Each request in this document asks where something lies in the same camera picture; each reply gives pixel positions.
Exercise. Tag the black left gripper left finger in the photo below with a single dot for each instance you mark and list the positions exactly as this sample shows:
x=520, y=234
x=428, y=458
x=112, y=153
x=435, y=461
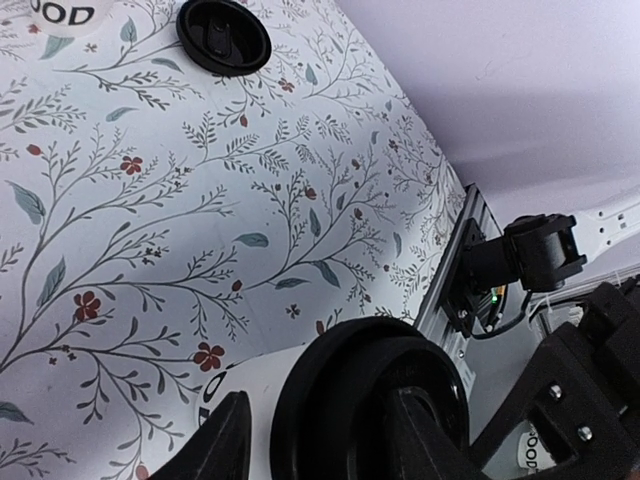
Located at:
x=220, y=449

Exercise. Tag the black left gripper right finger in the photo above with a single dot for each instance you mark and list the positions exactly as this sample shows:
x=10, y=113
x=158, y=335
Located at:
x=417, y=448

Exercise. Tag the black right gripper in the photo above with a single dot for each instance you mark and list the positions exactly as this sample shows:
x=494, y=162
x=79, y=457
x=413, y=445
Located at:
x=580, y=390

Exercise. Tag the black plastic cup lid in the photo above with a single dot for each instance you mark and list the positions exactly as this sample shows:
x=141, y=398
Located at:
x=329, y=420

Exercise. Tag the stacked cups with lids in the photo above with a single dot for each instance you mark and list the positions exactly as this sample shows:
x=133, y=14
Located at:
x=532, y=455

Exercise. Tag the floral patterned table mat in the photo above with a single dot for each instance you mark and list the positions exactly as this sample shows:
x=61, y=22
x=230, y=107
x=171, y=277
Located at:
x=160, y=223

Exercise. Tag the white cup holding straws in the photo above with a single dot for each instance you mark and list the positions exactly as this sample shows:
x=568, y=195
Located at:
x=68, y=18

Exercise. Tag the front aluminium rail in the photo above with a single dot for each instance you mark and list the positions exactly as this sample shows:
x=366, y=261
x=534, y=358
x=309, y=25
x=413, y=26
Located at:
x=432, y=320

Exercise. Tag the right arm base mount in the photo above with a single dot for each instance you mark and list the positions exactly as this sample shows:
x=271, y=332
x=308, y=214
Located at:
x=476, y=287

